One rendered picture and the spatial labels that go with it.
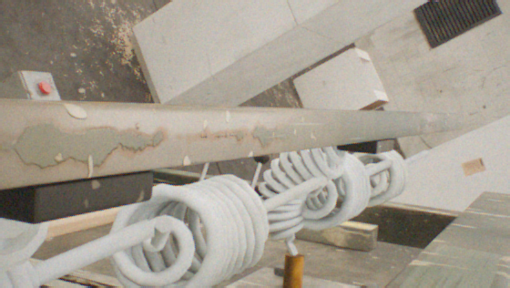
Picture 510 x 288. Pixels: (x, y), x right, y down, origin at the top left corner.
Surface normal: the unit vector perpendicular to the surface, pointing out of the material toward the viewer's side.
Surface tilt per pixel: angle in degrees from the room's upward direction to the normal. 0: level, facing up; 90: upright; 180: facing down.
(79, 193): 30
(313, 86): 90
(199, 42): 90
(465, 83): 90
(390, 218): 90
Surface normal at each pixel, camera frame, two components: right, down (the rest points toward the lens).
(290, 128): 0.89, 0.11
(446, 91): -0.45, 0.00
